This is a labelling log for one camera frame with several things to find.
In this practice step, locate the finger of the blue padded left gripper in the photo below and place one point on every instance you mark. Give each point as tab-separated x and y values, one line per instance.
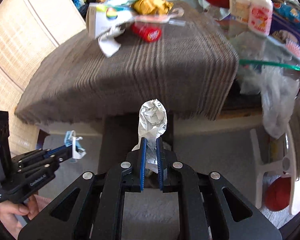
40	155
30	168

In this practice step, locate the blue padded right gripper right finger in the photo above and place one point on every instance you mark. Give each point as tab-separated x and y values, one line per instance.
210	207

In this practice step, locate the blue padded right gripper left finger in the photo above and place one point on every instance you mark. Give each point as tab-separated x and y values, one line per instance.
92	206

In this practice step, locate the silver white wrapper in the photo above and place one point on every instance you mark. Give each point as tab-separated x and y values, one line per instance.
152	124

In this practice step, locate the person's left hand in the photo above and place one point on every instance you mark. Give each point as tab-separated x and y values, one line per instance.
9	210

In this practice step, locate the red ball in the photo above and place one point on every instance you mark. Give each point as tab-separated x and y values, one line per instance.
278	194

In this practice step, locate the white plastic stool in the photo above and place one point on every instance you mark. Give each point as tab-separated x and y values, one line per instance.
281	165

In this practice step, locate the plaid grey table cloth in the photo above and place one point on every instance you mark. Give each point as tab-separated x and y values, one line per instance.
190	70

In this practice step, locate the bamboo folding screen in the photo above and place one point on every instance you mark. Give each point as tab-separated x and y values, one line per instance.
29	31

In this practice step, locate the white rainbow-logo carton box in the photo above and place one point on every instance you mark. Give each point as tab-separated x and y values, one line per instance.
102	17

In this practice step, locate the red cup with foil lid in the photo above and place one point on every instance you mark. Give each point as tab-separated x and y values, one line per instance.
146	31

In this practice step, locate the yellow crumpled paper bag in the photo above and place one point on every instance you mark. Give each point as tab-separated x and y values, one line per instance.
152	7

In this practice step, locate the pink hairbrush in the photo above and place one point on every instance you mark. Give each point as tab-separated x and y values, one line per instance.
293	48

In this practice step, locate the yellow-capped white bottle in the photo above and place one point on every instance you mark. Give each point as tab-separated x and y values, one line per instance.
239	10

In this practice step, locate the white pink-label bottle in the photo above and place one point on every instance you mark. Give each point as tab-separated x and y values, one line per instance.
260	16

